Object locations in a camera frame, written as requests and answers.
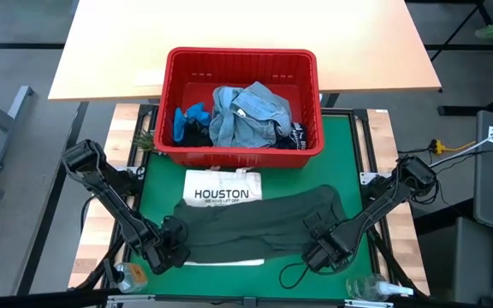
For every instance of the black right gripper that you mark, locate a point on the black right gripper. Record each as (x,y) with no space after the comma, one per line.
(328,248)

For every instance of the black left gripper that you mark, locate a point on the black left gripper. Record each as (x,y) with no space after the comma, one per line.
(165,248)

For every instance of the light blue denim jeans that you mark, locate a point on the light blue denim jeans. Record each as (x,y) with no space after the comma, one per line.
(246,115)

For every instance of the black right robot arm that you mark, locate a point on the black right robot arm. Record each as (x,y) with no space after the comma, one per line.
(383,205)

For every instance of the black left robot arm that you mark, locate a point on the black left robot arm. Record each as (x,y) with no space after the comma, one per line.
(109,192)

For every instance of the red plastic laundry bin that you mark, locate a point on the red plastic laundry bin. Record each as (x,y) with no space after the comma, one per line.
(238,156)

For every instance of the clear bottle orange label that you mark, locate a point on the clear bottle orange label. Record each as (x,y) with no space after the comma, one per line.
(132,277)

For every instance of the clear spray bottle white nozzle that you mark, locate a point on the clear spray bottle white nozzle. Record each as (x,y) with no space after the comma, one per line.
(368,287)

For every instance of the green table mat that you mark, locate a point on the green table mat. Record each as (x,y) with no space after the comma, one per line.
(229,280)

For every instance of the beige Houston tote bag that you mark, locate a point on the beige Houston tote bag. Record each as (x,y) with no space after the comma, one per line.
(212,181)

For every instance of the small green spiky plant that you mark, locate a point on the small green spiky plant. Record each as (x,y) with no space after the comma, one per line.
(145,141)

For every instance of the black garment white print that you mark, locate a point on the black garment white print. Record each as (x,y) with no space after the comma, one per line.
(293,137)

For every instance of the bright blue cloth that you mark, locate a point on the bright blue cloth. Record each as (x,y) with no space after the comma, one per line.
(186,117)

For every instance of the white sticker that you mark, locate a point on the white sticker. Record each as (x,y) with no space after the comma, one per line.
(150,78)

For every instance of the grey metal table leg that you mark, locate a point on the grey metal table leg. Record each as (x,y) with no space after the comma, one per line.
(2,117)

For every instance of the light wooden table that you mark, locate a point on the light wooden table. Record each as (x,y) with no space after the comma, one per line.
(229,25)

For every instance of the black table base legs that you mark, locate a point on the black table base legs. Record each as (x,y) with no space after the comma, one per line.
(465,25)

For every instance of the black metal table frame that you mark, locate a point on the black metal table frame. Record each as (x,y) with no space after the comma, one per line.
(364,141)

